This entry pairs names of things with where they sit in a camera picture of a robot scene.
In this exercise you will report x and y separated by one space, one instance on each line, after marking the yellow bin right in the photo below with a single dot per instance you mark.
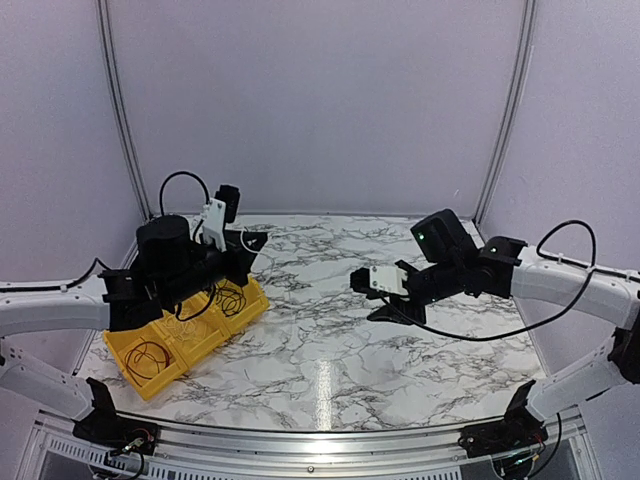
234 308

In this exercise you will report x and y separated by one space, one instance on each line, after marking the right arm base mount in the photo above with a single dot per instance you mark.
518 428

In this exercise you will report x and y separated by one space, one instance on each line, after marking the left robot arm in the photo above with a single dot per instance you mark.
177 272

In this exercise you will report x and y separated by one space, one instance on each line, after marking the yellow bin left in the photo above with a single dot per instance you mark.
146 361

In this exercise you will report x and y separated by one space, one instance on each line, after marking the aluminium front rail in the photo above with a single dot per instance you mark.
190 451

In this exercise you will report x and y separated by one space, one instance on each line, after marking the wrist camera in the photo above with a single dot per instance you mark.
379 280
217 213

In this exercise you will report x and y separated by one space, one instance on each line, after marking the yellow bin middle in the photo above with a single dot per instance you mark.
192 340

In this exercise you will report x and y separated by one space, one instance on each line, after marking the yellow bin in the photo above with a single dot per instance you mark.
146 361
234 308
192 340

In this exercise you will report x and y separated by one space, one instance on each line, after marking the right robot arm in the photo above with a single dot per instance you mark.
511 268

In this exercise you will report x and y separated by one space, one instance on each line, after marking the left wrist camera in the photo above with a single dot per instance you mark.
217 213

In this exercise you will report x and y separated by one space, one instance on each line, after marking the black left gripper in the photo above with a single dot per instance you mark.
241 258

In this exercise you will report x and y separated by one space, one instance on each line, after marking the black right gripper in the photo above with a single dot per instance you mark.
418 315

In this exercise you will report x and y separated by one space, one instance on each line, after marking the right frame post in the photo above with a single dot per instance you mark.
515 91

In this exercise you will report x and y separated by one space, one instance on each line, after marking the frame post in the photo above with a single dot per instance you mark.
117 97
515 91

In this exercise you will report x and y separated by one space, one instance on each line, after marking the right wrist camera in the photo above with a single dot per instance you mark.
379 280

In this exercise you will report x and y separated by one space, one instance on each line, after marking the left frame post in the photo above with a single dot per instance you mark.
117 97

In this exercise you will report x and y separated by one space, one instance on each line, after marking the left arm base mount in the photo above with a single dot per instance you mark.
104 426

